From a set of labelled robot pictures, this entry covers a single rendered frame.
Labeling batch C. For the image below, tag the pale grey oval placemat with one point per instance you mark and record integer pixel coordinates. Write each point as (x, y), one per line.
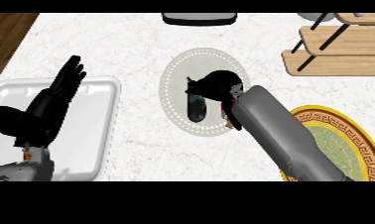
(195, 64)

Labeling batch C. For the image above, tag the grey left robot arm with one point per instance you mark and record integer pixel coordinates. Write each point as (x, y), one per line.
(24, 170)

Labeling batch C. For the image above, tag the red and brown cupcake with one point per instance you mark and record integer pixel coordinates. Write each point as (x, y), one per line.
(224, 110)

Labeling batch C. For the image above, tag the grey and black appliance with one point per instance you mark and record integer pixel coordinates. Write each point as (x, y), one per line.
(199, 18)

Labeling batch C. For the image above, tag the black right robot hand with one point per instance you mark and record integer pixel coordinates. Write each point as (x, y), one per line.
(220, 84)

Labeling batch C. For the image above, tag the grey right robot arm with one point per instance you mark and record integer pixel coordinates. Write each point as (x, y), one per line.
(278, 129)

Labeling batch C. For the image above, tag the yellow rimmed patterned plate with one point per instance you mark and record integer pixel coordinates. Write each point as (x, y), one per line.
(337, 142)

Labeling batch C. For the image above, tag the wooden tiered shelf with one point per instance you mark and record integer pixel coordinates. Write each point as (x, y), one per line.
(341, 59)

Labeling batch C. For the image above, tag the dark green vegetable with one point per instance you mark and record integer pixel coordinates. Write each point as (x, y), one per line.
(196, 109)

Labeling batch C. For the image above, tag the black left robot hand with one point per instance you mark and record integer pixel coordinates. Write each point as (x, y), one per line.
(49, 109)

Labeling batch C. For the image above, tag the white rectangular tray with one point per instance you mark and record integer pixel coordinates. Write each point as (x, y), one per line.
(87, 129)

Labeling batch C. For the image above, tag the pale grey round object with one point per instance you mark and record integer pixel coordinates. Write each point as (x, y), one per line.
(312, 16)

